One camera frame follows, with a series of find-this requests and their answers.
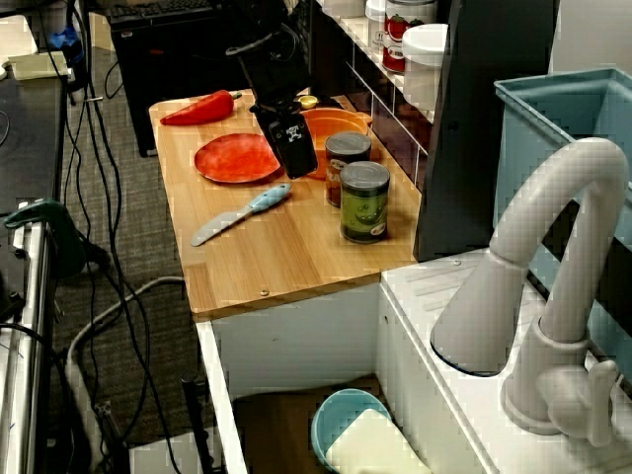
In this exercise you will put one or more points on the grey toy faucet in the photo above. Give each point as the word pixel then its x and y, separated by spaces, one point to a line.
pixel 563 276

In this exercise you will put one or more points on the green peas can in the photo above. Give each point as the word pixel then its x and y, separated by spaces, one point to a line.
pixel 365 207

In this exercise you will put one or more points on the cream wall shelf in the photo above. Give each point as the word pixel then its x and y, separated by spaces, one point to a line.
pixel 368 54

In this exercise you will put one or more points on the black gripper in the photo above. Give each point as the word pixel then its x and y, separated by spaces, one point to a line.
pixel 279 79

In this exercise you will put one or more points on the orange toy pot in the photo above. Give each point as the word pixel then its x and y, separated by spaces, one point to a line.
pixel 340 123

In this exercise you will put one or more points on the cream plastic bottle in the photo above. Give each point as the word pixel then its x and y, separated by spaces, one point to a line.
pixel 375 444

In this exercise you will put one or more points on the red toy chili pepper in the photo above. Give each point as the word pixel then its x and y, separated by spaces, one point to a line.
pixel 202 112

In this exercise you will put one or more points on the aluminium frame rail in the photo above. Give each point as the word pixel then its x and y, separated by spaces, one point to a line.
pixel 29 345

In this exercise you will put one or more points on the light blue bowl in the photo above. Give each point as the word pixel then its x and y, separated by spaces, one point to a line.
pixel 336 410

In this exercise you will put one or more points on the black keyboard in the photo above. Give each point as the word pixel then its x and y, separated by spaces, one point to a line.
pixel 163 9

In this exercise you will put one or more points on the red tomato can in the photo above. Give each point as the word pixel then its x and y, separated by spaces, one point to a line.
pixel 400 34

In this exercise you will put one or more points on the brown lid with yellow knob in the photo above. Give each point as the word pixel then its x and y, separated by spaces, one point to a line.
pixel 308 102

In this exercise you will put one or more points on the green clamp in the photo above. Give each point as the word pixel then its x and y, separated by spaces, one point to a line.
pixel 54 222

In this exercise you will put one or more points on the light blue plastic bin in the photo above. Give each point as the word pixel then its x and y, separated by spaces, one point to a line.
pixel 523 148

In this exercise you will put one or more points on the white toy sink basin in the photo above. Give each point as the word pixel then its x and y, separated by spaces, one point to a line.
pixel 306 340

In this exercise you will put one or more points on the dark tiled backsplash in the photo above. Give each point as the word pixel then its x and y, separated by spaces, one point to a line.
pixel 395 138

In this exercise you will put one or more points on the small white lidded jar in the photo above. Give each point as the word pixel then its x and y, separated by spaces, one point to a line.
pixel 375 29

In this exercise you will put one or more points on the dark grey side panel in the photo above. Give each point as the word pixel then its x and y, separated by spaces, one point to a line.
pixel 469 148
pixel 328 59

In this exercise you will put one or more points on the red round plate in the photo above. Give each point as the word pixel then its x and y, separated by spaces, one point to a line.
pixel 232 159

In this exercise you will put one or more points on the blue tape piece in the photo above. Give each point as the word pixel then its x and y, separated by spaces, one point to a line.
pixel 69 44

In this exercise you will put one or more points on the black desk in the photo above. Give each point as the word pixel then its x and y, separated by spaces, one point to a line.
pixel 29 138

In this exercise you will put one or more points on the medium white lidded jar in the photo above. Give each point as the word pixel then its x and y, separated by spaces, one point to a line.
pixel 424 64

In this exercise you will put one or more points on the brown beans can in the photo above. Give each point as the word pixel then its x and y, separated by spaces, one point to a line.
pixel 345 148

